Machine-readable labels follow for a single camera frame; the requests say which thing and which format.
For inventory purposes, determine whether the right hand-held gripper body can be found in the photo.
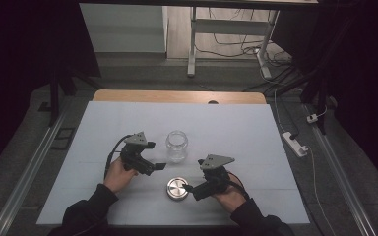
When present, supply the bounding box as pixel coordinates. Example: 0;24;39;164
192;153;236;202

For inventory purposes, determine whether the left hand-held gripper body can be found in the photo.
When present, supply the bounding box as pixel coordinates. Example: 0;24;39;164
119;131;158;177

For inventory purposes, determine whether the silver metal jar lid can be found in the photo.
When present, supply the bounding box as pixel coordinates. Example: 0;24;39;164
165;176;190;202

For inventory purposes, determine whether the clear glass jar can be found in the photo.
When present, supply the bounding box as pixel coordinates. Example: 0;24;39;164
164;130;189;164

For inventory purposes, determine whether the person's left hand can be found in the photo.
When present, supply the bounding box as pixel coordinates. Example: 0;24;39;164
103;156;140;195

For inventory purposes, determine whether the person's right hand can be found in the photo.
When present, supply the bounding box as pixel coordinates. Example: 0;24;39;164
212;172;248;215

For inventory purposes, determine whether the white board mat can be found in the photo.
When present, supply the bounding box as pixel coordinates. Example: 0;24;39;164
36;100;311;228

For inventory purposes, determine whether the wooden table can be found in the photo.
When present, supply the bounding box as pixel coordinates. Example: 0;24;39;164
93;88;268;105

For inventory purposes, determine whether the white power strip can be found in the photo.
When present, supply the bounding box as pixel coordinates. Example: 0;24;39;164
282;131;309;158

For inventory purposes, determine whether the black metal stand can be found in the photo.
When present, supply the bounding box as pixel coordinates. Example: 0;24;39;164
38;64;95;128

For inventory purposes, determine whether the dark curtain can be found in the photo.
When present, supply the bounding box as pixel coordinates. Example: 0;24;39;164
0;0;102;182
271;0;378;198

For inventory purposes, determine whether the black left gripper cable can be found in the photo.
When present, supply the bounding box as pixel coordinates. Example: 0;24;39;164
103;133;135;180

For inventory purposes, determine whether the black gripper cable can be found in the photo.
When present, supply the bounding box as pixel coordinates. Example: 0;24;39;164
226;171;251;201
103;133;135;180

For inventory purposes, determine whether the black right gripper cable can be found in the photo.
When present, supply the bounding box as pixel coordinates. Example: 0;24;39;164
226;171;251;201

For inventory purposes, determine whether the black floor bracket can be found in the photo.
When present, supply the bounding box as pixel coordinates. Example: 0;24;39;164
50;126;77;151

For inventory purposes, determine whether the white power strip cable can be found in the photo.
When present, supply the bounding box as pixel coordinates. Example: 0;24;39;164
304;146;339;236

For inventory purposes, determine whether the metal floor rail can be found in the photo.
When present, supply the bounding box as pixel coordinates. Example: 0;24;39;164
302;103;378;236
0;107;71;236

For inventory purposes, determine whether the grey wall panel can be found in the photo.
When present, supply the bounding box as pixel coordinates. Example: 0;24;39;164
79;3;168;54

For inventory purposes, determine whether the tangle of black floor cables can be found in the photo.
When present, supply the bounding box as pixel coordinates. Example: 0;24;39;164
194;7;293;68

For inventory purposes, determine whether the white desk frame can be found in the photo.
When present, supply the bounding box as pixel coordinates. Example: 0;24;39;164
186;6;281;80

